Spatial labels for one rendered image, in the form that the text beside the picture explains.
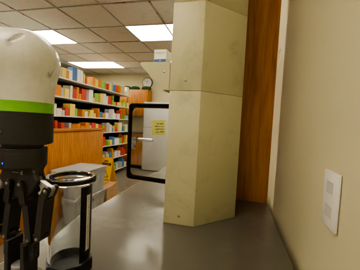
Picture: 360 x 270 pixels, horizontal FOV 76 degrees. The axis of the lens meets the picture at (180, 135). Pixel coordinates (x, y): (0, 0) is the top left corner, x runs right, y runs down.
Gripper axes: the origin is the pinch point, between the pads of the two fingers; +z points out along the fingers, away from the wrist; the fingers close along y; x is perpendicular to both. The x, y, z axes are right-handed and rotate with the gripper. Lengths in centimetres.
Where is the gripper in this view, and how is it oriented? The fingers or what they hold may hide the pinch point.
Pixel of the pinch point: (21, 257)
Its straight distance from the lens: 55.2
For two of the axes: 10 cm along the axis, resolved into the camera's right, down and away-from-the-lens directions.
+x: -2.4, 0.3, -9.7
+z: -0.5, 10.0, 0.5
